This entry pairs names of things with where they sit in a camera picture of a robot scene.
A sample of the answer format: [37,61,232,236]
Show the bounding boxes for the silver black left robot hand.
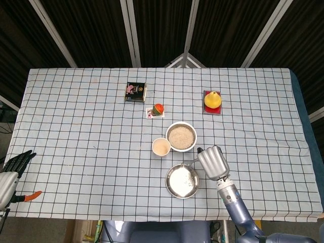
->
[0,150,43,211]

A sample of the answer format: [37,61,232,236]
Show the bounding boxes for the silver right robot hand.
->
[196,145,230,181]

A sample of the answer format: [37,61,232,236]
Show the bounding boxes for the metal spoon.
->
[177,158,200,170]

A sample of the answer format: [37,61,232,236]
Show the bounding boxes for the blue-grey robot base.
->
[101,219,211,243]

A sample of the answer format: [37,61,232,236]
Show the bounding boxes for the white bowl of rice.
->
[165,121,197,152]

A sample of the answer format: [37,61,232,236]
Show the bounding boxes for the shallow metal plate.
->
[165,164,200,199]

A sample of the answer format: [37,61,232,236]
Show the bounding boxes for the white paper cup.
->
[151,137,171,158]

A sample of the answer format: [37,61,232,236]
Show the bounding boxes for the yellow toy pear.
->
[204,91,223,109]

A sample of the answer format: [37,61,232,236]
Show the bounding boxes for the blue checkered tablecloth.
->
[0,67,324,223]

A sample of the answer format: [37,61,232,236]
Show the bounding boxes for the orange green toy pumpkin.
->
[152,103,165,116]

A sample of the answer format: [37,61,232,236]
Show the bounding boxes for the playing card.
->
[145,107,165,119]

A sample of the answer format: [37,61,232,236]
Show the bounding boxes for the cardboard box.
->
[64,220,95,243]

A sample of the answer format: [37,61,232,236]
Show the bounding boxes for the blue table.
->
[289,69,317,155]

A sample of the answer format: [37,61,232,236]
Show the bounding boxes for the black luncheon meat tin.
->
[124,82,147,102]

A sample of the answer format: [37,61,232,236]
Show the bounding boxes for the yellow-green cable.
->
[85,220,104,242]

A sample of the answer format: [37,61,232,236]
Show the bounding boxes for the white screen frame post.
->
[183,0,200,60]
[240,0,288,68]
[119,0,142,68]
[28,0,78,68]

